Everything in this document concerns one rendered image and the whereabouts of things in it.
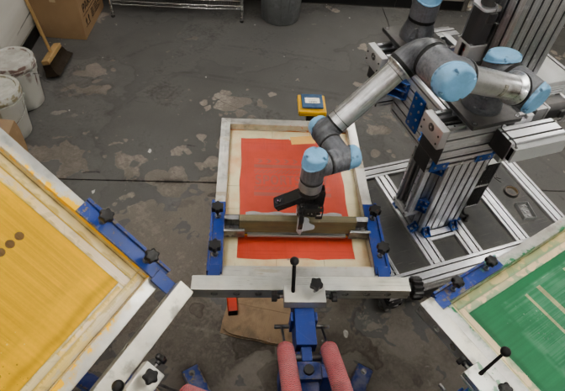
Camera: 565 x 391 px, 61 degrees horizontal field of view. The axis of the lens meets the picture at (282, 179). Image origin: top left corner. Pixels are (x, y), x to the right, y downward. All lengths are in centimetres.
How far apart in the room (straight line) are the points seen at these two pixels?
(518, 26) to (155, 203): 219
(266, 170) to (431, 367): 136
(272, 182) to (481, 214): 157
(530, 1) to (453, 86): 65
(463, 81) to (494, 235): 168
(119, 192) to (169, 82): 118
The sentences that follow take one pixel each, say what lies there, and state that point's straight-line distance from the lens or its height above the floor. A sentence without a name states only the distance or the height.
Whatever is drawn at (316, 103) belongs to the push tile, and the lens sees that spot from 226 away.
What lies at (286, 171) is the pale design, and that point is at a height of 96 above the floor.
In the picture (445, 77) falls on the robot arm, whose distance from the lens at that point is 144.
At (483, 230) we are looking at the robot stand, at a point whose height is 21.
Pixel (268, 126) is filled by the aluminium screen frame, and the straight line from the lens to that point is 209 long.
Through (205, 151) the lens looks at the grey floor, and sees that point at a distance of 339.
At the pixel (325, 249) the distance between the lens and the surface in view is 172.
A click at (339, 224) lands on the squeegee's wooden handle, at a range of 167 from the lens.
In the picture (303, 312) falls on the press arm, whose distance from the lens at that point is 148.
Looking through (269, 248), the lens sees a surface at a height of 96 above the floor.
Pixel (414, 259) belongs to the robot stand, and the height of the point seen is 21.
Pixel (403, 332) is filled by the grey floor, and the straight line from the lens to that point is 273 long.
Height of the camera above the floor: 234
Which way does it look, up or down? 47 degrees down
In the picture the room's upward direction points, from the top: 6 degrees clockwise
